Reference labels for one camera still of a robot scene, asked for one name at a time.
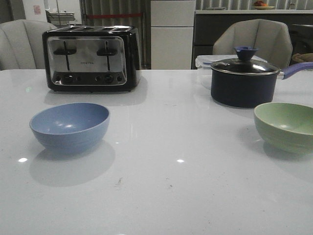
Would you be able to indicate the clear plastic container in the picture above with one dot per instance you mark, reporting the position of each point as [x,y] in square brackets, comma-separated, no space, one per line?
[203,65]

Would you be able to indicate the dark blue saucepan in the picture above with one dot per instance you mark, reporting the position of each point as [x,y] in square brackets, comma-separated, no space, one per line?
[248,91]

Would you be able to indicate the green bowl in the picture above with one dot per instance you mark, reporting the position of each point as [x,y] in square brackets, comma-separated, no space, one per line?
[286,126]

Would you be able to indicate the blue bowl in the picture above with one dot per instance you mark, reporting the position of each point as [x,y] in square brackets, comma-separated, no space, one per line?
[71,128]

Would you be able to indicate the grey chair left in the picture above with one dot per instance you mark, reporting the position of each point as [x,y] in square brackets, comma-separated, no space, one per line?
[21,44]

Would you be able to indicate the dark kitchen counter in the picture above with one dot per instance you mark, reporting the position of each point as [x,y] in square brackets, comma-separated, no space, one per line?
[218,32]

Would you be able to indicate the fruit bowl on counter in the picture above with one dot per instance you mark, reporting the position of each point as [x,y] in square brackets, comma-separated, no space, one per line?
[261,5]

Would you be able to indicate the black and chrome toaster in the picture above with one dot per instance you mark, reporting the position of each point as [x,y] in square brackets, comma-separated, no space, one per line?
[92,58]

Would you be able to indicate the glass lid with blue knob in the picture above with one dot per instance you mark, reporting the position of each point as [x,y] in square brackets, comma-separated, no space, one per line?
[244,64]

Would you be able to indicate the grey chair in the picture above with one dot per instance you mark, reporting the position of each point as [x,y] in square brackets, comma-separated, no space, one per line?
[21,44]
[272,38]

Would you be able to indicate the grey chair right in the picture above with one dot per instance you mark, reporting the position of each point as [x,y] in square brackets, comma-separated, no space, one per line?
[272,38]

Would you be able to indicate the white cabinet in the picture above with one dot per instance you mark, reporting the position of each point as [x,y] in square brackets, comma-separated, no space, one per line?
[172,26]

